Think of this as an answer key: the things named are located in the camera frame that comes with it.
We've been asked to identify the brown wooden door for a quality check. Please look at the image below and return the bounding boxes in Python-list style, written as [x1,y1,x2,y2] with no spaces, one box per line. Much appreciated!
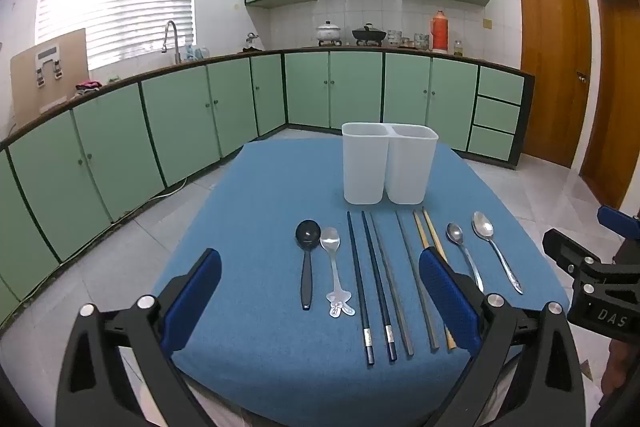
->
[515,0,593,168]
[580,0,640,210]

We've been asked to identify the blue tablecloth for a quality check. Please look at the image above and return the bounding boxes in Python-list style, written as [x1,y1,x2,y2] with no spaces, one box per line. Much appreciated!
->
[152,138,571,427]

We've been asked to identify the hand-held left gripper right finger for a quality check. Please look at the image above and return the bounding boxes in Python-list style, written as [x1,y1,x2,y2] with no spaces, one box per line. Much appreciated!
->
[418,247,587,427]

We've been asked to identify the orange thermos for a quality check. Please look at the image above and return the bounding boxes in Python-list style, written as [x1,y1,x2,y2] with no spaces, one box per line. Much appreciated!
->
[431,10,449,52]

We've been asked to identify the white floor cable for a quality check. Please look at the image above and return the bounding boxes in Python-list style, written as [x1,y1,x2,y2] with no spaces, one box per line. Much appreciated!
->
[112,177,188,223]

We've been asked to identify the green lower cabinets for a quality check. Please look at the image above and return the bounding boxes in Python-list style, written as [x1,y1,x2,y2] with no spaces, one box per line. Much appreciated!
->
[0,49,535,325]

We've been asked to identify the cardboard box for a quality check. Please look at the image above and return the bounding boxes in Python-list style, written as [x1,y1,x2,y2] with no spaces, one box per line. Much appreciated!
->
[10,28,90,128]

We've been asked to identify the dark blue chopstick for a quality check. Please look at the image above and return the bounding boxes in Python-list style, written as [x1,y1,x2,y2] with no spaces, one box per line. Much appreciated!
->
[347,211,375,368]
[362,211,398,362]

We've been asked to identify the black wok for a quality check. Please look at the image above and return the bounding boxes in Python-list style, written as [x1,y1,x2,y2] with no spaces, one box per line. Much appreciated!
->
[351,23,387,42]

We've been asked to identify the large silver spoon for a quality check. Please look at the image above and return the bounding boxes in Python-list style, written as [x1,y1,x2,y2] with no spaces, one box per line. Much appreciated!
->
[472,211,524,295]

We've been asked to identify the grey metal chopstick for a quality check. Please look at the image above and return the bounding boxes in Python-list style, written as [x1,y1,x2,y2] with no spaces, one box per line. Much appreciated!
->
[396,211,440,353]
[370,212,415,356]

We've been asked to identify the silver spoon with cartoon handle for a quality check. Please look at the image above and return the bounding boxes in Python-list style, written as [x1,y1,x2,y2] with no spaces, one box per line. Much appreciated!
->
[320,227,357,319]

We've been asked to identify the person's right hand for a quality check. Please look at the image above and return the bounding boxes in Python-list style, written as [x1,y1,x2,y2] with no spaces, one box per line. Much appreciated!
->
[601,341,632,395]

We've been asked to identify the white cooking pot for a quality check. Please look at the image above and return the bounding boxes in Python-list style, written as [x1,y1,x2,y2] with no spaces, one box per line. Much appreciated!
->
[316,20,343,42]

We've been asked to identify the green cabinet drawer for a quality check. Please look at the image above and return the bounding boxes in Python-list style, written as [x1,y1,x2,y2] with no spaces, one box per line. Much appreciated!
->
[473,97,521,134]
[477,66,525,105]
[468,126,516,160]

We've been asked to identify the silver kitchen faucet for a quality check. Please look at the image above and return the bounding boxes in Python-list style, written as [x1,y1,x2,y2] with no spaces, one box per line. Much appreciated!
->
[161,20,183,65]

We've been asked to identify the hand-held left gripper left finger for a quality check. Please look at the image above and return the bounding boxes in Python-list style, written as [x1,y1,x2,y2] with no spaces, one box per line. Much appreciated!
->
[56,248,223,427]

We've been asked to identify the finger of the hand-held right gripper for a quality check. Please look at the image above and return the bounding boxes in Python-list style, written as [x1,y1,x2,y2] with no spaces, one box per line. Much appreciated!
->
[542,228,597,279]
[597,205,640,241]

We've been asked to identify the small silver spoon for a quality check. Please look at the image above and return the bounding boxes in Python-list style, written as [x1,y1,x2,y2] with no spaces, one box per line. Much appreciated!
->
[446,222,485,293]

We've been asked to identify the wooden chopstick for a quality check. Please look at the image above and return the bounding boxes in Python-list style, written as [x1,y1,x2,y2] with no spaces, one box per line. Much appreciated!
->
[412,211,457,351]
[422,206,448,260]

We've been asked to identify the black plastic spoon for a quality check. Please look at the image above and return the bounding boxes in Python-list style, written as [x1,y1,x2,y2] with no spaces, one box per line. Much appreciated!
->
[295,220,322,311]

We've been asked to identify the white two-compartment utensil holder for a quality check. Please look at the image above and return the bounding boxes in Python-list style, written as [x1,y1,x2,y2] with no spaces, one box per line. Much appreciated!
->
[341,122,440,206]

